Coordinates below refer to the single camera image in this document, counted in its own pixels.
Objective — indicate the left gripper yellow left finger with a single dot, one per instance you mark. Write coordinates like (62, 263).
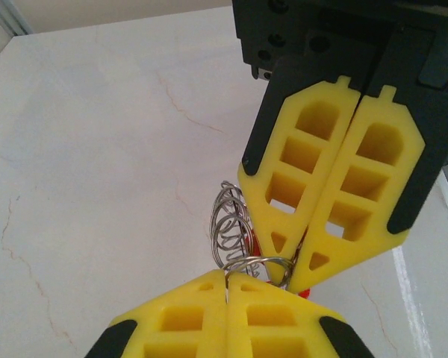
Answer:
(213, 328)

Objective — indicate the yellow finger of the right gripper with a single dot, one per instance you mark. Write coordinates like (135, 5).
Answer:
(373, 238)
(280, 231)

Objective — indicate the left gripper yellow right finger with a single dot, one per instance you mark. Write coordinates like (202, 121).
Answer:
(239, 328)

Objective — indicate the silver split keyring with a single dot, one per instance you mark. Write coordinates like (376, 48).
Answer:
(218, 259)
(212, 220)
(261, 260)
(228, 183)
(213, 238)

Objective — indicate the red plastic key tag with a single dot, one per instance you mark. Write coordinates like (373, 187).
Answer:
(305, 293)
(252, 242)

